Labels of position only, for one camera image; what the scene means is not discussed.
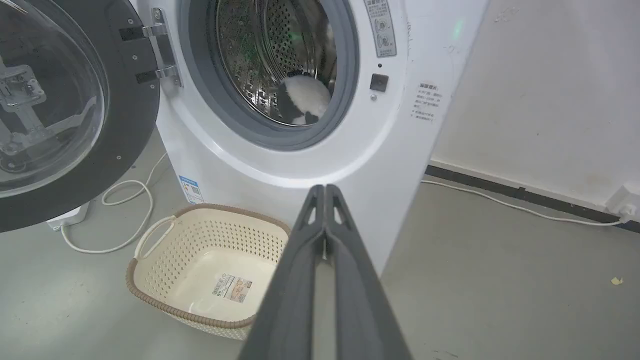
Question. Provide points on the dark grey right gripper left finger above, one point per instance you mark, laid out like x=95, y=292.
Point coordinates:
x=295, y=285

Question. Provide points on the white front-load washing machine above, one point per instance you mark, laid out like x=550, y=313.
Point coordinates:
x=400, y=150

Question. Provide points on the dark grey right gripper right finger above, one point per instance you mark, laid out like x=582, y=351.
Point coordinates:
x=360, y=295

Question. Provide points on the small yellow paper scrap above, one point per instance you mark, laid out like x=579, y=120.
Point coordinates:
x=617, y=281

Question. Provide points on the cream perforated laundry basket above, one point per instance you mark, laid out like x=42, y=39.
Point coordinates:
x=200, y=280

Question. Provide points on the white wall socket plug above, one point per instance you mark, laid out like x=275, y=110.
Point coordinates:
x=625, y=202

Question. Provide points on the washer door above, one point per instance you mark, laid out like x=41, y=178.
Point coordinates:
x=125, y=125

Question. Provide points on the white power strip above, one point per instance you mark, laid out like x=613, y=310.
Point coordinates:
x=67, y=218

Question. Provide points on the black and white plush toy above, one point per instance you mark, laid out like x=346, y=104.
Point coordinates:
x=305, y=100

